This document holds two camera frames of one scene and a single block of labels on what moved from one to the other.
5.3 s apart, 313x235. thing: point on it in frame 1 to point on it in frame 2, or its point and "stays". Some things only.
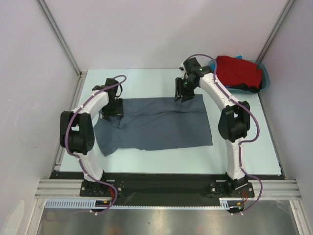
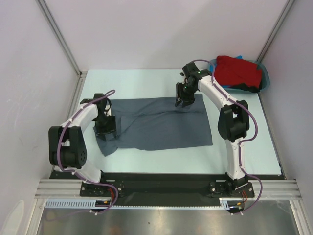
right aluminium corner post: x=285 y=11 stays
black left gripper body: x=114 y=108 to x=105 y=124
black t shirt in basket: x=244 y=86 stays
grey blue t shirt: x=154 y=123 stays
